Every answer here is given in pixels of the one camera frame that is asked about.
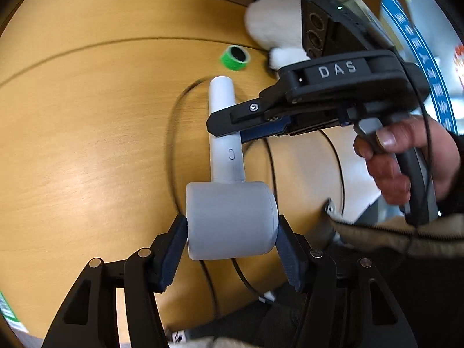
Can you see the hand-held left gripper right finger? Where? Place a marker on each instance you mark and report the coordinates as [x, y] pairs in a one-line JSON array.
[[288, 257]]

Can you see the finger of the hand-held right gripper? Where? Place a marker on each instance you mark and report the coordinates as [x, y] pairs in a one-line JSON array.
[[266, 130], [235, 116]]

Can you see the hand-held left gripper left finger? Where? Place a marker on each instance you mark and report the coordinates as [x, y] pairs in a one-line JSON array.
[[171, 257]]

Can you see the white hair dryer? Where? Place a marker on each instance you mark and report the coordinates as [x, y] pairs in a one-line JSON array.
[[232, 221]]

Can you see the person's right forearm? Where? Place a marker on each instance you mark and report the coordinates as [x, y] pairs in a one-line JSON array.
[[451, 159]]

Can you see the wooden desktop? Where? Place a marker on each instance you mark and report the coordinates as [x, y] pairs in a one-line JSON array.
[[90, 145]]

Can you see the person's right hand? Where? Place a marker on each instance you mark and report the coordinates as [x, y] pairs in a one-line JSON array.
[[389, 181]]

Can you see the green tape roll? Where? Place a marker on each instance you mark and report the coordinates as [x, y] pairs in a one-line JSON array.
[[235, 58]]

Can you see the blue round sign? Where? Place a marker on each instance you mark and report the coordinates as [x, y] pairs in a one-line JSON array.
[[431, 79]]

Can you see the white plush toy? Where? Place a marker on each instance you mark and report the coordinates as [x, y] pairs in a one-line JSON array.
[[275, 21]]

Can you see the person's beige jacket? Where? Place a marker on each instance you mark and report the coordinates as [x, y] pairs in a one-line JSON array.
[[391, 234]]

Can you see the green white packet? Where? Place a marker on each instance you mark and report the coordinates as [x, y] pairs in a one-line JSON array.
[[8, 311]]

